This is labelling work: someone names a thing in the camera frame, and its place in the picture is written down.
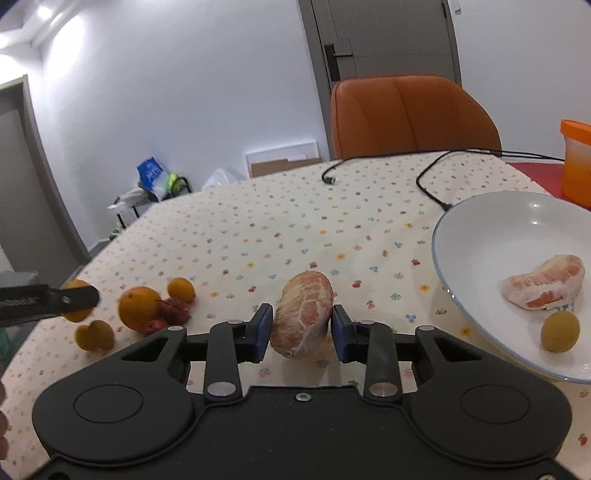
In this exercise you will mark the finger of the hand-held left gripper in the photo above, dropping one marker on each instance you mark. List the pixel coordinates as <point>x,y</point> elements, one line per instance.
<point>76,299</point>

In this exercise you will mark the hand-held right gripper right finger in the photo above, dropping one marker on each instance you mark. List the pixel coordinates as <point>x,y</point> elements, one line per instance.
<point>339,332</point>

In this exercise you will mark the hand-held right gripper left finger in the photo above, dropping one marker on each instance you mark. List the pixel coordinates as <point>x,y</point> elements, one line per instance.
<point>265,325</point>

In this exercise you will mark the peeled pomelo segment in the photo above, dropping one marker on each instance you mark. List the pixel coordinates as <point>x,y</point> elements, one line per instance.
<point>547,284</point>
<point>302,314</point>

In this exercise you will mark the large orange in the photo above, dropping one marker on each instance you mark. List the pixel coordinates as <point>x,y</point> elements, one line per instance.
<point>137,308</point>

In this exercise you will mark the red fruit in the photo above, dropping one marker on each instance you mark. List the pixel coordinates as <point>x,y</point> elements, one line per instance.
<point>175,310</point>
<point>153,326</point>

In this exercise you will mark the small orange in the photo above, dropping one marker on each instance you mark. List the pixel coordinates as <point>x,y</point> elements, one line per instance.
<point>181,290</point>

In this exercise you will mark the white plate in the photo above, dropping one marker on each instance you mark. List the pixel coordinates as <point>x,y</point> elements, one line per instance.
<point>485,258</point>

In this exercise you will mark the person's left hand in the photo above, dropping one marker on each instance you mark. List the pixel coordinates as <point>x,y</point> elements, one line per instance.
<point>3,434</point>

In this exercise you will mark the floral tablecloth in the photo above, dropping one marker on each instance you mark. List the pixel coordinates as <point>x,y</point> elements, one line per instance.
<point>277,230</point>

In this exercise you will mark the blue bag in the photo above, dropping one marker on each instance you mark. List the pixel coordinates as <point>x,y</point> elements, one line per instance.
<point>150,173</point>

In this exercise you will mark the white plastic bag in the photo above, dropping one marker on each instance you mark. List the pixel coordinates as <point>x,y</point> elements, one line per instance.
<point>224,179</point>

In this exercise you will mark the flat cardboard box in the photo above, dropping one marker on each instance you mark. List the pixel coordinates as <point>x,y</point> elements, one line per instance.
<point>284,161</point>

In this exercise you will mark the small yellow-brown round fruit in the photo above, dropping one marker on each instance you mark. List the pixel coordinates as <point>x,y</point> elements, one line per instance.
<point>560,332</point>

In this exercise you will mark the orange leather chair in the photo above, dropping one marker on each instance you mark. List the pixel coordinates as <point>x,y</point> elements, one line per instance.
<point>411,115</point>

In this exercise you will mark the red printed table mat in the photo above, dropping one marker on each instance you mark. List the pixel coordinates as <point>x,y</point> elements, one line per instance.
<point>538,177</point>

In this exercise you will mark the orange-lid plastic container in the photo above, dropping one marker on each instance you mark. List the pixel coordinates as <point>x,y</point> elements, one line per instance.
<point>577,166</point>

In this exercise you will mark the grey door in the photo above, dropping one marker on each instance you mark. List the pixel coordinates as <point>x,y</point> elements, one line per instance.
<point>383,37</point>

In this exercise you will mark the white wall switch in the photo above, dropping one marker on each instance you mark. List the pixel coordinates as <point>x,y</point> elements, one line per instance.
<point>456,5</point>

